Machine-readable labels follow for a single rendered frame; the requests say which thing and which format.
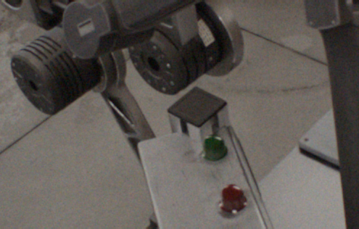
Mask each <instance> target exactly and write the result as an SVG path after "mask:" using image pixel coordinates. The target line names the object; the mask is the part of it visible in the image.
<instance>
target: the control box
mask: <svg viewBox="0 0 359 229"><path fill-rule="evenodd" d="M211 127H212V134H213V135H217V136H220V137H221V138H222V139H223V140H224V143H225V146H226V147H227V149H228V159H227V160H226V161H225V162H223V163H222V164H218V165H210V164H206V163H205V162H204V160H203V158H202V150H203V148H202V143H199V142H197V141H195V140H193V139H191V138H190V135H189V130H185V132H183V133H173V134H170V135H166V136H160V137H156V138H152V139H149V140H146V141H141V142H140V143H138V147H137V149H138V151H139V156H140V160H141V164H142V167H143V171H144V175H145V178H146V181H147V186H148V192H149V197H150V199H151V203H152V207H153V210H154V215H155V218H156V221H157V226H158V228H159V229H273V226H272V223H271V221H270V219H269V216H268V214H267V210H266V208H265V205H264V203H263V200H262V199H261V197H260V194H259V191H258V189H257V186H256V183H255V180H254V178H253V176H252V173H251V172H250V169H249V167H248V164H247V161H246V158H245V156H244V153H243V151H242V148H241V146H240V144H239V142H238V139H237V137H236V133H235V132H234V128H233V126H232V125H229V126H228V127H227V126H226V125H224V126H222V127H221V128H219V127H218V126H217V123H215V124H213V125H212V126H211ZM229 184H234V185H237V186H238V187H240V188H242V189H243V190H244V196H245V197H246V199H247V210H246V211H245V212H243V214H241V215H238V216H235V217H230V216H227V215H225V214H222V212H221V211H220V208H219V201H220V191H221V190H223V188H224V187H225V186H227V185H229Z"/></svg>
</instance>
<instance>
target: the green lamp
mask: <svg viewBox="0 0 359 229"><path fill-rule="evenodd" d="M202 148H203V150H202V158H203V160H204V162H205V163H206V164H210V165H218V164H222V163H223V162H225V161H226V160H227V159H228V149H227V147H226V146H225V143H224V140H223V139H222V138H221V137H220V136H217V135H210V136H206V137H205V140H204V141H203V143H202Z"/></svg>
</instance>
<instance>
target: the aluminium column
mask: <svg viewBox="0 0 359 229"><path fill-rule="evenodd" d="M167 111H168V118H169V121H170V126H171V130H172V133H183V132H185V130H189V135H190V138H191V139H193V140H195V141H197V142H199V143H203V141H204V140H205V137H206V136H210V135H212V127H211V126H212V125H213V124H215V123H217V126H218V127H219V128H221V127H222V126H224V125H226V126H227V127H228V126H229V125H231V120H230V115H229V110H228V103H227V102H226V101H225V100H223V99H221V98H220V97H218V96H216V95H214V94H212V93H208V92H206V91H205V90H203V89H201V88H199V87H197V86H195V87H193V88H192V89H191V90H190V91H189V92H188V93H185V94H184V95H183V96H182V97H181V98H180V99H179V100H177V101H176V103H174V104H173V105H172V106H171V107H168V108H167Z"/></svg>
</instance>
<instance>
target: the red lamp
mask: <svg viewBox="0 0 359 229"><path fill-rule="evenodd" d="M219 208H220V211H221V212H222V214H225V215H227V216H230V217H235V216H238V215H241V214H243V212H245V211H246V210H247V199H246V197H245V196H244V190H243V189H242V188H240V187H238V186H237V185H234V184H229V185H227V186H225V187H224V188H223V190H221V191H220V201H219Z"/></svg>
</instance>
